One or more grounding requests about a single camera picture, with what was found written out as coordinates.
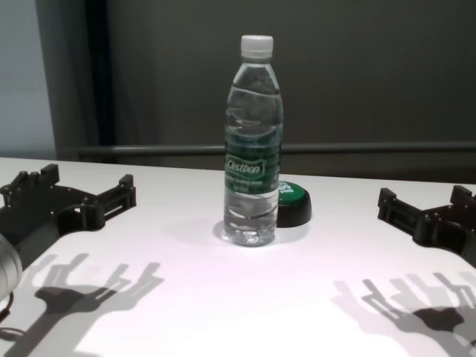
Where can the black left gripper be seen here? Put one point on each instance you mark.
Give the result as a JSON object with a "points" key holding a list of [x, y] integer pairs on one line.
{"points": [[37, 212]]}

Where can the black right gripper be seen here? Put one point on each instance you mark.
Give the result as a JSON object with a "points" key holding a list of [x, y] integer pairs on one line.
{"points": [[450, 227]]}

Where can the clear water bottle green label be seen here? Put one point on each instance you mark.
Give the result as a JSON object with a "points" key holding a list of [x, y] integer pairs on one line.
{"points": [[253, 130]]}

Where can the green YES button black base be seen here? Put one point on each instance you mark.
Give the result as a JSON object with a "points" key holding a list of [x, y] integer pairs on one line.
{"points": [[295, 208]]}

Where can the grey horizontal wall rail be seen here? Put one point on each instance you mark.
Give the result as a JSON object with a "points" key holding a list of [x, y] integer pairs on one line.
{"points": [[148, 150]]}

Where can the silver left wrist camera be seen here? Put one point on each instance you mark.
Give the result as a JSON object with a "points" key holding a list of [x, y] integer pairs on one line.
{"points": [[7, 264]]}

